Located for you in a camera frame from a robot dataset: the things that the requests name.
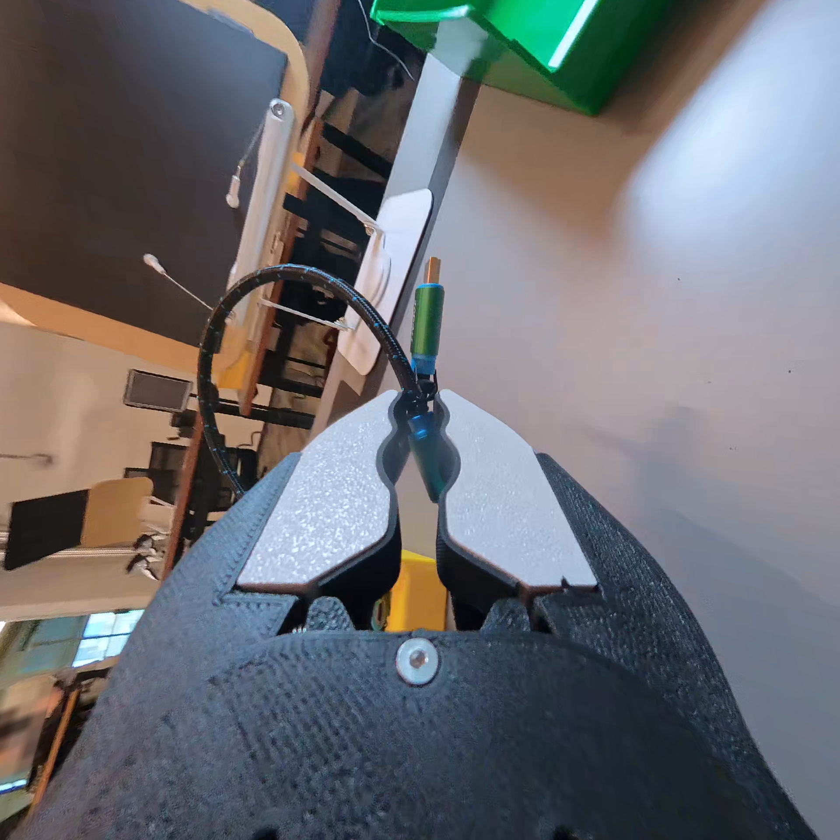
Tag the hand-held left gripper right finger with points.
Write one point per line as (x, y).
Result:
(512, 518)

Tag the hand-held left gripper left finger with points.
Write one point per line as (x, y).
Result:
(321, 512)

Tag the yellow plastic bin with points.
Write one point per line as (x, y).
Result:
(417, 590)

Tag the green plastic bin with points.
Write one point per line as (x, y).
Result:
(525, 39)

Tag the small yellow bin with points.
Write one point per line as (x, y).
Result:
(235, 371)

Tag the beige chair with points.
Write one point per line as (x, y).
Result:
(121, 508)

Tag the grey framed screen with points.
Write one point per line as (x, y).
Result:
(157, 390)

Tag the black background screen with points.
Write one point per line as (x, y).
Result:
(46, 528)

